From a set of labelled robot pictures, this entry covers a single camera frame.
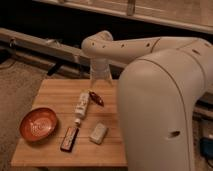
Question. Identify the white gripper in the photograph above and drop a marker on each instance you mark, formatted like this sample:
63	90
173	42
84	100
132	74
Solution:
99	70

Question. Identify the dark red eraser block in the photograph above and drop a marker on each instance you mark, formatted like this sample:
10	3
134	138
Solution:
69	139

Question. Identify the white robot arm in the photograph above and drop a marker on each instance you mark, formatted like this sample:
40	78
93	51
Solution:
157	143

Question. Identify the red ceramic bowl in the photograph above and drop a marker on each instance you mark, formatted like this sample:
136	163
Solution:
38	124

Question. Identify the dark red wrapped snack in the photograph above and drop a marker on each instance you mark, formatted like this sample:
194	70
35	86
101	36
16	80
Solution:
96	98

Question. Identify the small wooden table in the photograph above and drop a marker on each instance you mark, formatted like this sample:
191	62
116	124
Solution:
61	95

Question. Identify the white tube with cap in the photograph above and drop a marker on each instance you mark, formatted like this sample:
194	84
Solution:
81	107

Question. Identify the white rectangular soap block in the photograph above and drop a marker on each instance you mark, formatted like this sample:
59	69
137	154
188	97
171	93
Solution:
98	133

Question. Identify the blue object at right edge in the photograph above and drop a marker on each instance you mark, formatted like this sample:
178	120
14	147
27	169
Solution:
206	147

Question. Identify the grey metal floor rail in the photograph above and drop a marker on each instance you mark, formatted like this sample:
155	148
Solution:
40	45

